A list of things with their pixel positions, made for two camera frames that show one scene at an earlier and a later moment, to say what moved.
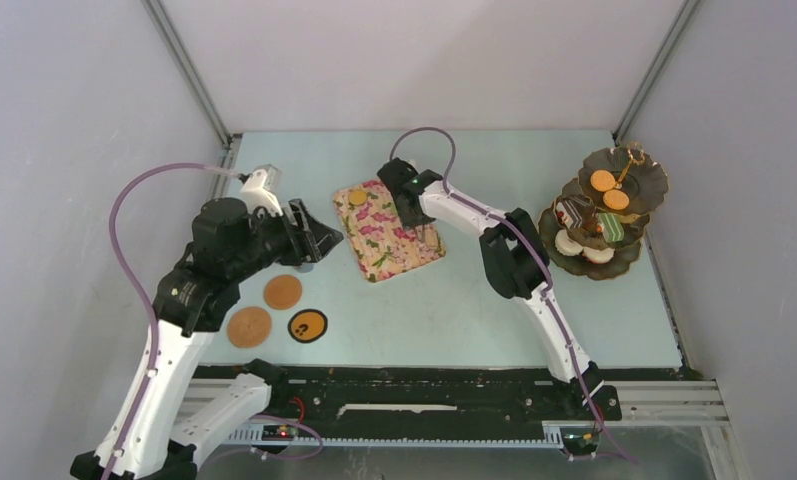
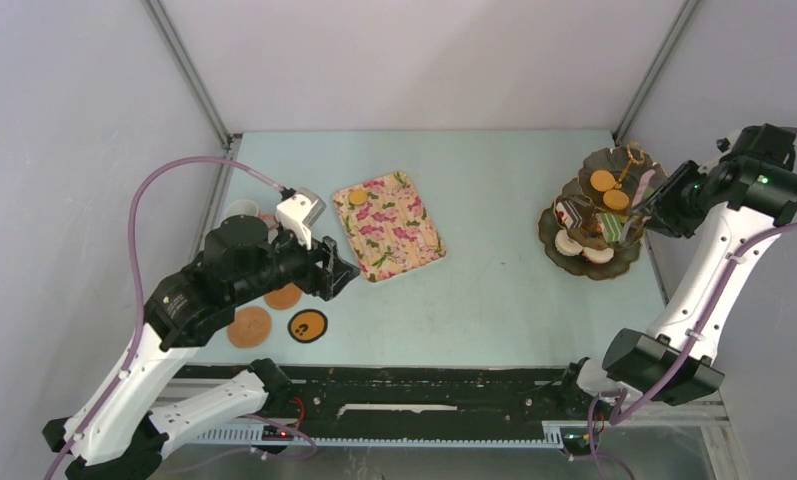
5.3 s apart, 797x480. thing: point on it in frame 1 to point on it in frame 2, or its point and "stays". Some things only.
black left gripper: (308, 241) to (317, 280)
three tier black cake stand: (594, 226) stays
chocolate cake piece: (572, 210) stays
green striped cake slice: (613, 227) stays
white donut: (566, 244) stays
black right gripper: (410, 221) to (661, 209)
